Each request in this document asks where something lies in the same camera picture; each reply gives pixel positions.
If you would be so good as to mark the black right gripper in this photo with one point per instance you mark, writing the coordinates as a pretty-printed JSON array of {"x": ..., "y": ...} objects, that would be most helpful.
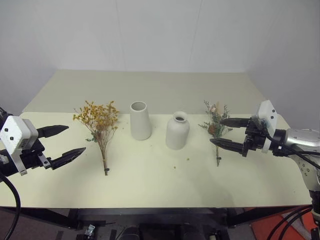
[{"x": 256, "y": 136}]

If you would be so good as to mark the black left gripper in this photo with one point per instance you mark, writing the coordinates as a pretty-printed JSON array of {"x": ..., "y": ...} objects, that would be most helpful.
[{"x": 31, "y": 155}]

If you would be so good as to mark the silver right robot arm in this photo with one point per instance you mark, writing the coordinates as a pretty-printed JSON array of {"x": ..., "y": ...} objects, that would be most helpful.
[{"x": 298, "y": 137}]

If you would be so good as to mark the white bottle-shaped vase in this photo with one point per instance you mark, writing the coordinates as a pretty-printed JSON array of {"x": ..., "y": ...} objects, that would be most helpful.
[{"x": 177, "y": 133}]

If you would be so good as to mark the white conical vase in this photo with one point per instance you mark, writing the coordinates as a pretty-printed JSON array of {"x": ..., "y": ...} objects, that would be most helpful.
[{"x": 140, "y": 125}]

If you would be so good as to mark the mixed green dried bouquet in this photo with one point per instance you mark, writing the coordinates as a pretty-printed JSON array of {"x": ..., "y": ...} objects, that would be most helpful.
[{"x": 217, "y": 120}]

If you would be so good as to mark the yellow dried flower bunch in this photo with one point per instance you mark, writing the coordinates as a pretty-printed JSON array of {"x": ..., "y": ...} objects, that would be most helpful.
[{"x": 100, "y": 120}]

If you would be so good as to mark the metal caster wheel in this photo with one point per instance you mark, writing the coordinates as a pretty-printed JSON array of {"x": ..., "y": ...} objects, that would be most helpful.
[{"x": 90, "y": 229}]

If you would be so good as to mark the orange floor mat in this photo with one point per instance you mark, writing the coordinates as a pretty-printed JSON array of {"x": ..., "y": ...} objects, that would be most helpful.
[{"x": 265, "y": 225}]

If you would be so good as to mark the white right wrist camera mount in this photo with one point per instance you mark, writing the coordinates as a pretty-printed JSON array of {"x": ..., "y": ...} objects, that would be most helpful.
[{"x": 267, "y": 113}]

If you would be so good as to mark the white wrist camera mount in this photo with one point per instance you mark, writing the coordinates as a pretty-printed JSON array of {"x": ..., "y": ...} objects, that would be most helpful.
[
  {"x": 15, "y": 135},
  {"x": 267, "y": 113}
]

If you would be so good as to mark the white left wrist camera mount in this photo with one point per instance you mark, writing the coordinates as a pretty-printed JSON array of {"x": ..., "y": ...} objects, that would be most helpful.
[{"x": 15, "y": 135}]

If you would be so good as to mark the black table frame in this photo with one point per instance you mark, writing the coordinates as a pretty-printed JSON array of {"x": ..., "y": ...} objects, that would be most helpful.
[{"x": 125, "y": 212}]

